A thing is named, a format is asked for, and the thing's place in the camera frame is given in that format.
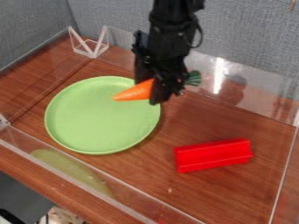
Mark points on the clear acrylic corner bracket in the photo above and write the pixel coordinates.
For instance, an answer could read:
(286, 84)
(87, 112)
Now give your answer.
(87, 47)

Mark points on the clear acrylic enclosure wall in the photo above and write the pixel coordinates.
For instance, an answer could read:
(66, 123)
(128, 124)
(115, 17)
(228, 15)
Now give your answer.
(134, 187)

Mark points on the orange toy carrot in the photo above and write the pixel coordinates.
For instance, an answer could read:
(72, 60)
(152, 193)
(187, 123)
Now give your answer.
(140, 90)

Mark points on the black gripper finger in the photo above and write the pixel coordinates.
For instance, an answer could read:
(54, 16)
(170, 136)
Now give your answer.
(167, 84)

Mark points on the red toy pepper block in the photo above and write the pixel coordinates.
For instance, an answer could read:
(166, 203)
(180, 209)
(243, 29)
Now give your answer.
(210, 155)

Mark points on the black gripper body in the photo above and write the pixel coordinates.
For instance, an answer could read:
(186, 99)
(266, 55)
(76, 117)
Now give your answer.
(160, 51)

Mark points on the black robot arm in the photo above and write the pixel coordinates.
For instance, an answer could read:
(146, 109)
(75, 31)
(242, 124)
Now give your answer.
(172, 13)

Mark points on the green plastic plate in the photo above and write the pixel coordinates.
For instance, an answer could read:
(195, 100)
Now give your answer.
(88, 123)

